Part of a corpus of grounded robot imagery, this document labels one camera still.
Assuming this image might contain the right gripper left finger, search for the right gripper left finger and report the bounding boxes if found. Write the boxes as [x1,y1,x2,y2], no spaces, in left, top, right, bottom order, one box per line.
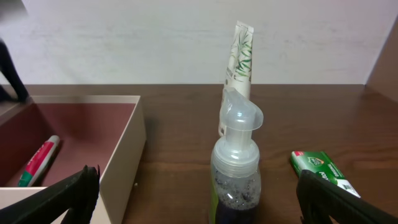
[1,166,100,224]

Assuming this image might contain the red green toothpaste tube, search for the red green toothpaste tube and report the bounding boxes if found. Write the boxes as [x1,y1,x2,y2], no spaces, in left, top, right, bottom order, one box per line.
[17,135,60,187]

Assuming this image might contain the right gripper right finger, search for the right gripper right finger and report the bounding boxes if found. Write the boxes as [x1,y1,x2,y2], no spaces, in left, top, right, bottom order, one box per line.
[296,170,397,224]

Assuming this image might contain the white cardboard box pink interior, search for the white cardboard box pink interior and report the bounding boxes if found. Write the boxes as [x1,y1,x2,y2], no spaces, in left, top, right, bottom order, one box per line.
[1,95,146,223]

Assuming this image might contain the white botanical lotion tube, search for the white botanical lotion tube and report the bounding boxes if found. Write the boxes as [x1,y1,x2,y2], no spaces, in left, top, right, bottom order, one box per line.
[218,21,254,137]

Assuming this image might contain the green soap bar package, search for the green soap bar package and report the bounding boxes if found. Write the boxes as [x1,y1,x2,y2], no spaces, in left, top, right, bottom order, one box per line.
[290,151,361,198]

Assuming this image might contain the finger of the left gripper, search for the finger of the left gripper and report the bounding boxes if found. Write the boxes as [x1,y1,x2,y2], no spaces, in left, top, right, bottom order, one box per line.
[1,39,29,103]

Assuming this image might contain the clear pump soap bottle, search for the clear pump soap bottle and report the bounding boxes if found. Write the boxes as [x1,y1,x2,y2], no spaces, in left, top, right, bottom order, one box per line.
[209,87,264,223]

